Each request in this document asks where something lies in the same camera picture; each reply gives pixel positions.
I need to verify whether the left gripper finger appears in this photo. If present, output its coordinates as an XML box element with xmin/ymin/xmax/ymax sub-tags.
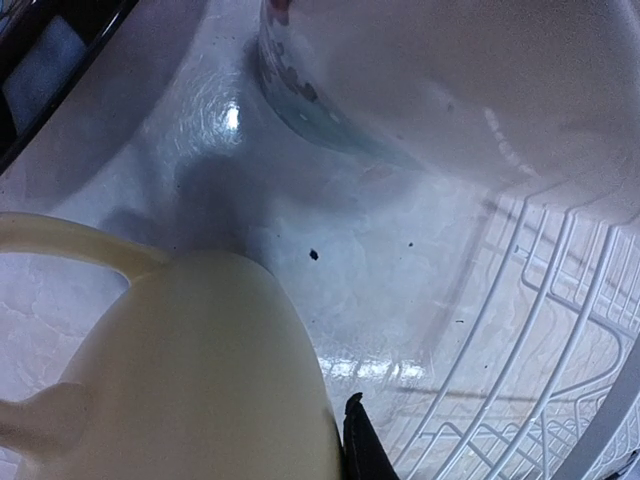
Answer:
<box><xmin>343</xmin><ymin>392</ymin><xmax>399</xmax><ymax>480</ymax></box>

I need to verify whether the yellow cup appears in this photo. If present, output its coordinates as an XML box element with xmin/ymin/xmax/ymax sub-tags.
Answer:
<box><xmin>1</xmin><ymin>213</ymin><xmax>346</xmax><ymax>479</ymax></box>

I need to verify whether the teal floral mug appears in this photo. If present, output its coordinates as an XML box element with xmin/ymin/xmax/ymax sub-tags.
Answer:
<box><xmin>255</xmin><ymin>0</ymin><xmax>640</xmax><ymax>229</ymax></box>

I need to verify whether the black plate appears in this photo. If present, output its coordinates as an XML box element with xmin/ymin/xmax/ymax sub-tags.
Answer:
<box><xmin>1</xmin><ymin>0</ymin><xmax>137</xmax><ymax>171</ymax></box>

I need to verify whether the white wire dish rack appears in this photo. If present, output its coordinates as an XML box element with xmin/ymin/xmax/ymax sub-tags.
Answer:
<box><xmin>389</xmin><ymin>197</ymin><xmax>639</xmax><ymax>479</ymax></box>

